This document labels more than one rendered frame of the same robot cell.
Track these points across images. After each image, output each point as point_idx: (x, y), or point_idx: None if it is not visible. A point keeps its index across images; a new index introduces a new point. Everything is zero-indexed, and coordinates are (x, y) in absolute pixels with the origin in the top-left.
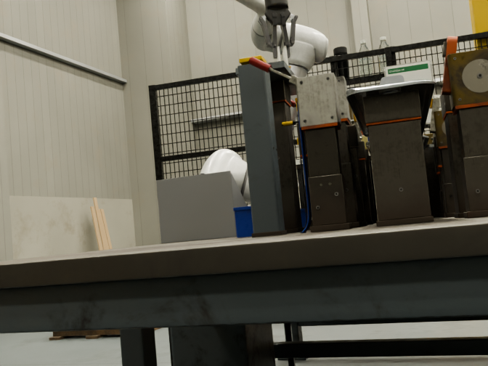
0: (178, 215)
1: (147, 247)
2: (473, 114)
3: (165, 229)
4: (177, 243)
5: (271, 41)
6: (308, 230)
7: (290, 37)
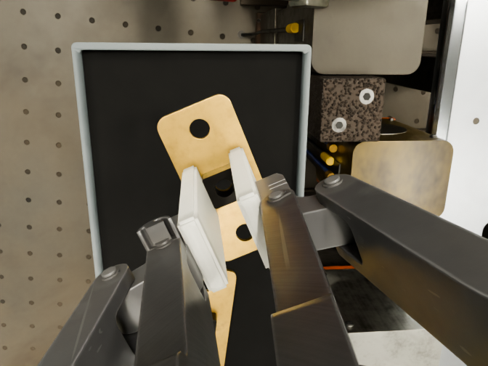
0: None
1: (48, 343)
2: None
3: None
4: (36, 245)
5: (144, 285)
6: (216, 28)
7: (354, 224)
